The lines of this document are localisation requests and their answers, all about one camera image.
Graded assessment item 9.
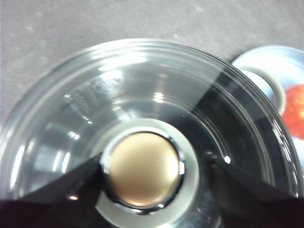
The glass lid with green knob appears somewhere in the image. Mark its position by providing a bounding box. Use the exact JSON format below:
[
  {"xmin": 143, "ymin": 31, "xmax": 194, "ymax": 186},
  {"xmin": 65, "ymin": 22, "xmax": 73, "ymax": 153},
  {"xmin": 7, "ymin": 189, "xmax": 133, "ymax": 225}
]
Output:
[{"xmin": 0, "ymin": 38, "xmax": 304, "ymax": 228}]

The blue round plate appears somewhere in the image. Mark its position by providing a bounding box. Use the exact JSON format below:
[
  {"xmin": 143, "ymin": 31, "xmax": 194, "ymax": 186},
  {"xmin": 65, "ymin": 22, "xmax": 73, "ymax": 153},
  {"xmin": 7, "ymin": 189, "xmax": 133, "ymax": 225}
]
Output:
[{"xmin": 231, "ymin": 45, "xmax": 304, "ymax": 176}]

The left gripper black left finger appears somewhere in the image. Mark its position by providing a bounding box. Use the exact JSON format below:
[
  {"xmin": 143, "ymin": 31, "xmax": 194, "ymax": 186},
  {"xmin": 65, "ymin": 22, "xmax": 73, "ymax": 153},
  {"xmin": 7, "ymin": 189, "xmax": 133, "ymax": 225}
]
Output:
[{"xmin": 0, "ymin": 155, "xmax": 105, "ymax": 228}]

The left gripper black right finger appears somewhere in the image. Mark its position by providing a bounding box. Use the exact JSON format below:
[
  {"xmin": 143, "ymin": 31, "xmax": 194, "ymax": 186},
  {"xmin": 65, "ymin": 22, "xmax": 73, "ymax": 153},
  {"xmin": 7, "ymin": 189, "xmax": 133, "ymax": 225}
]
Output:
[{"xmin": 209, "ymin": 154, "xmax": 304, "ymax": 228}]

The orange pumpkin with green stem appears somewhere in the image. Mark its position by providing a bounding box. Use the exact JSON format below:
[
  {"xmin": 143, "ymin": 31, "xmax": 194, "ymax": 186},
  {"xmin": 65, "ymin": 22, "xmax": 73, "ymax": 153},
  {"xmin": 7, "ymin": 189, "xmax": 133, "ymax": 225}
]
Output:
[{"xmin": 282, "ymin": 84, "xmax": 304, "ymax": 138}]

